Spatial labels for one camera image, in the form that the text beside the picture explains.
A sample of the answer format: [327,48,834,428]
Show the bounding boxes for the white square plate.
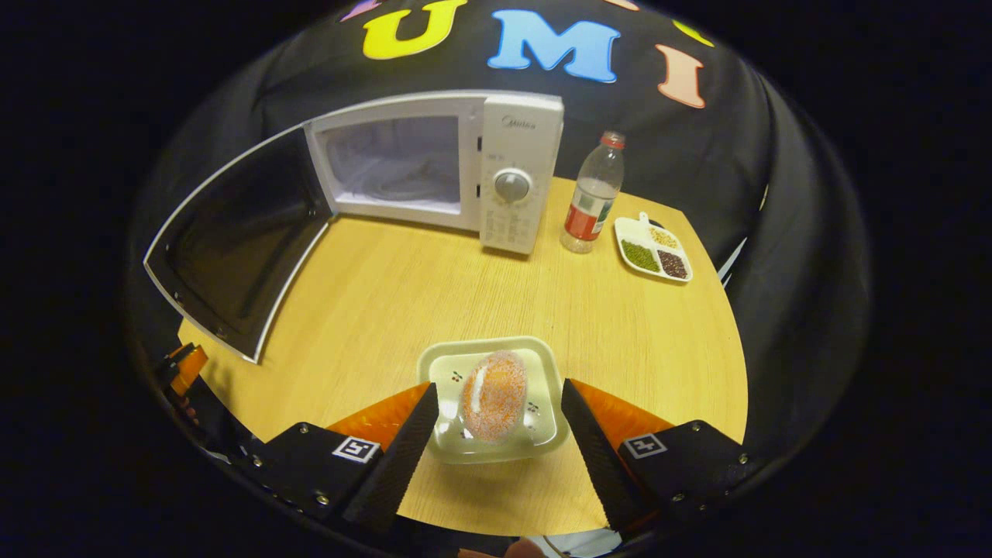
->
[417,336,571,465]

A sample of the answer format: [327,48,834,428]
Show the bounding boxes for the pile of green beans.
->
[622,239,661,274]

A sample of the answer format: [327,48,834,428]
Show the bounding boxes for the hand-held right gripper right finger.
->
[561,378,753,536]

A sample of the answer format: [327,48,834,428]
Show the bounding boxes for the white microwave oven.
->
[143,91,565,364]

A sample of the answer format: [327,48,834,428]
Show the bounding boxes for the orange sugared bread roll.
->
[461,350,530,446]

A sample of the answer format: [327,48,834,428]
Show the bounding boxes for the clear bottle with red label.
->
[560,130,626,255]

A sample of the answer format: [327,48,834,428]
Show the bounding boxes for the person's white clothing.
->
[542,529,622,558]

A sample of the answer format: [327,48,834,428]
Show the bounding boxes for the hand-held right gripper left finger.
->
[236,382,441,536]

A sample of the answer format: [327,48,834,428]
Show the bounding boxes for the white divided dish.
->
[613,212,694,284]

